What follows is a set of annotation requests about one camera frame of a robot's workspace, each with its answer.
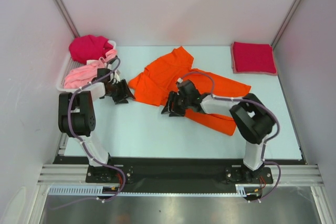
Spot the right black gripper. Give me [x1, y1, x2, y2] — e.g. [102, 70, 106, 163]
[161, 91, 191, 117]

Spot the folded red t shirt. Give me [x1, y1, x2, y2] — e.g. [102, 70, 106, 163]
[232, 41, 277, 74]

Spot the white slotted cable duct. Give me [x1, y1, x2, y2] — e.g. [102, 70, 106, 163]
[48, 185, 256, 197]

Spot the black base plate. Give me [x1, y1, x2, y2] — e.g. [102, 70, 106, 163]
[52, 155, 274, 194]

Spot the white plastic basket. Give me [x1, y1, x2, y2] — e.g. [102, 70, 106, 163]
[57, 41, 115, 91]

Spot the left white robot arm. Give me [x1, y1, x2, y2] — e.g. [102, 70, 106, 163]
[58, 68, 135, 182]

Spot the orange t shirt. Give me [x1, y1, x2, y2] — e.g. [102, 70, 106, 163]
[129, 47, 251, 136]

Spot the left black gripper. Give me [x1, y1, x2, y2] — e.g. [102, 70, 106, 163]
[107, 79, 135, 104]

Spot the crumpled pink t shirt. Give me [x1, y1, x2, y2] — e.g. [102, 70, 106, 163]
[64, 49, 118, 89]

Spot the crumpled magenta t shirt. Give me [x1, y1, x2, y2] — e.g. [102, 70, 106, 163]
[69, 35, 115, 65]

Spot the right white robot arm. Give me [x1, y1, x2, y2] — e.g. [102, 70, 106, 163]
[161, 79, 280, 183]

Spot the aluminium frame rail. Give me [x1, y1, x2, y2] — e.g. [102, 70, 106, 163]
[37, 164, 324, 187]

